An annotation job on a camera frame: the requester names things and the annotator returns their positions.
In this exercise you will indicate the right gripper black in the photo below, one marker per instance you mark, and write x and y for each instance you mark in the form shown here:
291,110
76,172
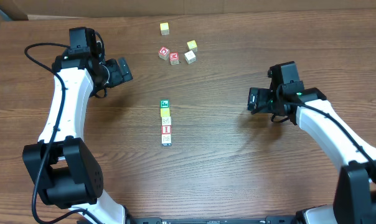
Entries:
253,101

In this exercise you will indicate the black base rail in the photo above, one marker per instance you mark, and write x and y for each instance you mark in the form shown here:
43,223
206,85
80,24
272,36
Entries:
285,219

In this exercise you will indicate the red block letter I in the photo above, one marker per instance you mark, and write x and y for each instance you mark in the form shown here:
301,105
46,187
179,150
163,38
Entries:
166,129

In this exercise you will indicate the yellow block letter B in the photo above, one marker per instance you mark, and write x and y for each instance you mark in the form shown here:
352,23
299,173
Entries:
165,112

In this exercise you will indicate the red block with circle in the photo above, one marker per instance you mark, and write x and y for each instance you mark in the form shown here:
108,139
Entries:
164,53

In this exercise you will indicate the yellow block upper right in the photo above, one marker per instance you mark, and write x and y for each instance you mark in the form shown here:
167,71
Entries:
192,45

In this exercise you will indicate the white block right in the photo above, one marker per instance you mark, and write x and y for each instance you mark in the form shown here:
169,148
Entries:
190,57

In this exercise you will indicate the white block green side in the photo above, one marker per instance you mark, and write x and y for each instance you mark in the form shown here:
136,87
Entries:
166,121

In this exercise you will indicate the yellow block far top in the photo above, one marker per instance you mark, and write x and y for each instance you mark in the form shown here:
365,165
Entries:
164,28

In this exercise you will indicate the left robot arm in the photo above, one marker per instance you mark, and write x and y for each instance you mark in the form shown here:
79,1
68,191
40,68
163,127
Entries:
64,171

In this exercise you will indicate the green letter block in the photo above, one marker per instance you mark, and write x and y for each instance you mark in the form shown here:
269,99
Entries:
164,104

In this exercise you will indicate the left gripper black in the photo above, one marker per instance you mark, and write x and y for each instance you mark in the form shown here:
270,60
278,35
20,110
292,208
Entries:
123,70

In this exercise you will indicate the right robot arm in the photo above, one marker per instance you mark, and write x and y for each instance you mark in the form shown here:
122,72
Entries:
355,159

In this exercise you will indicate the white block with blue side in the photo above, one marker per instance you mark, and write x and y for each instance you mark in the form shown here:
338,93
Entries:
166,139

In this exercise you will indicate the yellow block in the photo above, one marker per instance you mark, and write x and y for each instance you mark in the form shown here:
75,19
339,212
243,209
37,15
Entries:
192,45
164,28

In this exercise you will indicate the red block letter M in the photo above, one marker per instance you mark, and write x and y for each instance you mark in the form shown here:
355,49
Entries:
174,58

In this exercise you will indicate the cardboard back wall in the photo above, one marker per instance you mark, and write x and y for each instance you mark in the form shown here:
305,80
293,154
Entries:
20,9

